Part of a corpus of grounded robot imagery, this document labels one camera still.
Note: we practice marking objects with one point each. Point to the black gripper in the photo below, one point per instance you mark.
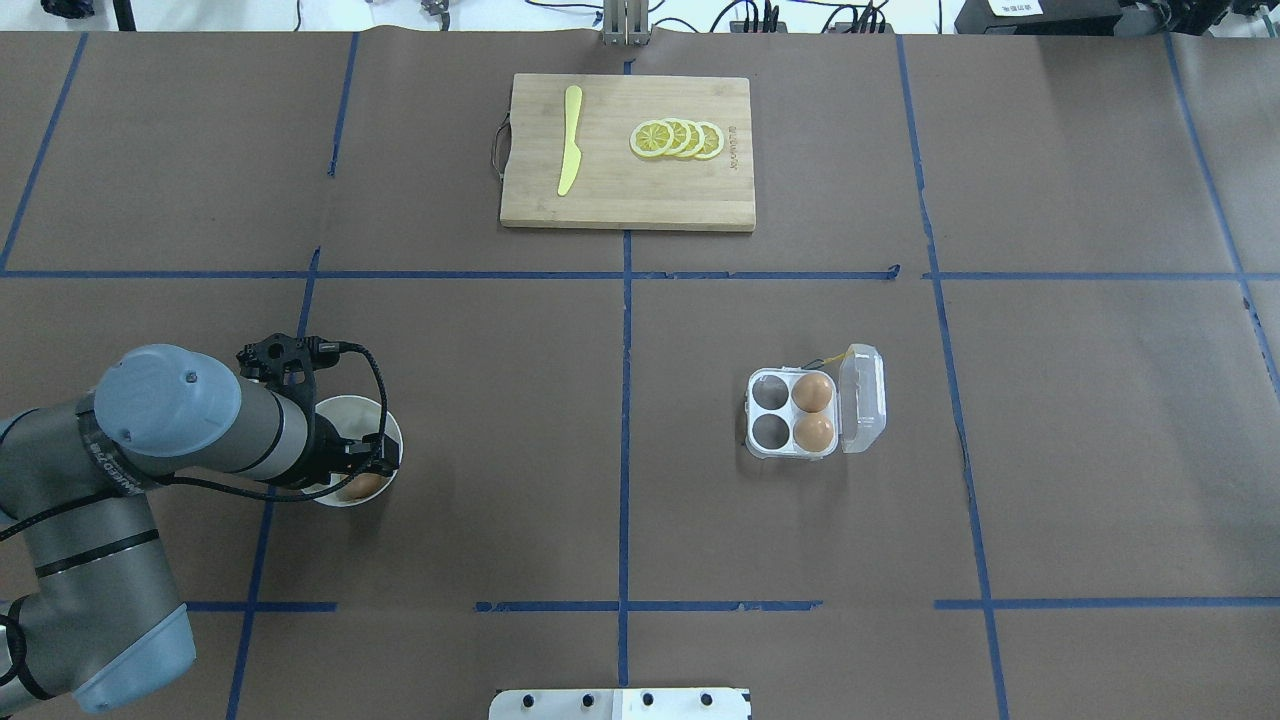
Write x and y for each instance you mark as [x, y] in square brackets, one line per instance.
[323, 450]

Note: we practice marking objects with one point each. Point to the brown egg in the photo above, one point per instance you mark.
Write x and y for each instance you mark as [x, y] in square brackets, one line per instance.
[363, 486]

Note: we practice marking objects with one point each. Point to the clear plastic egg box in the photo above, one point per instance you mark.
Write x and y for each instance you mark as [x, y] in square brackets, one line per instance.
[859, 408]

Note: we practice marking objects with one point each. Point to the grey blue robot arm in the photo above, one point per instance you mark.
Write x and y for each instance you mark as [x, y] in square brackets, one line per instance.
[107, 624]

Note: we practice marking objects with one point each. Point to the brown egg rear slot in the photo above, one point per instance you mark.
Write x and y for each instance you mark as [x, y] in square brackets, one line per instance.
[813, 392]

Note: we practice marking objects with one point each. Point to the brown egg slot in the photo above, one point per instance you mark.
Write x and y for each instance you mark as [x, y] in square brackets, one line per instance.
[814, 433]
[813, 392]

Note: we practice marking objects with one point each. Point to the brown egg front slot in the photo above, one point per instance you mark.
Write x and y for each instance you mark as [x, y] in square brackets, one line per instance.
[814, 433]

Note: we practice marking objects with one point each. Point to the white round bowl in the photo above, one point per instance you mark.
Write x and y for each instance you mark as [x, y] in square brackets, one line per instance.
[354, 417]

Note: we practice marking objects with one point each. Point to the yellow plastic knife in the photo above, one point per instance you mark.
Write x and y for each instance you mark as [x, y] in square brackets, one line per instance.
[571, 152]

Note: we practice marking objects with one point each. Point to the bamboo cutting board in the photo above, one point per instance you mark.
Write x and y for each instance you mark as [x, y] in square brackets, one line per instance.
[615, 189]

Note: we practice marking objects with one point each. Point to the lemon slice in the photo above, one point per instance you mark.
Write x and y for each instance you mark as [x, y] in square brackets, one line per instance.
[694, 141]
[712, 141]
[679, 134]
[652, 139]

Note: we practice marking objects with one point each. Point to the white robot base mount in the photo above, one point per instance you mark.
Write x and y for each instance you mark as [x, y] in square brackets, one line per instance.
[623, 703]

